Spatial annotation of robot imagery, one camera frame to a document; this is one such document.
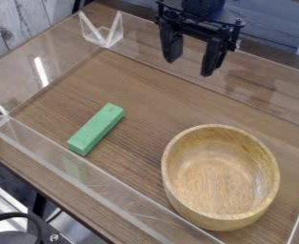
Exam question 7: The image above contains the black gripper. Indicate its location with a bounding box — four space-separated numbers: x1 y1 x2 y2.
156 0 246 77

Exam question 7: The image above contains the green rectangular block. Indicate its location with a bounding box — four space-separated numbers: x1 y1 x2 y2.
68 103 124 156

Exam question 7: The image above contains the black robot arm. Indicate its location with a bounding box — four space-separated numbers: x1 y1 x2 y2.
155 0 246 77

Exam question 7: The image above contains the brown wooden bowl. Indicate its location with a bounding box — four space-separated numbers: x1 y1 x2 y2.
162 124 282 232

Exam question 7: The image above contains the clear acrylic corner bracket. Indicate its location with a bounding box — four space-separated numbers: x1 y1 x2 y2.
79 11 123 49

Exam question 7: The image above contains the clear acrylic enclosure wall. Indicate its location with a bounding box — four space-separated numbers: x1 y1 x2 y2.
0 6 299 244

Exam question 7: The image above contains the black metal bracket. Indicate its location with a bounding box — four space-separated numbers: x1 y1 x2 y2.
27 214 74 244

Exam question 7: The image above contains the black cable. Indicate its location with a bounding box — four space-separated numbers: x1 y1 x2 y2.
0 212 44 244

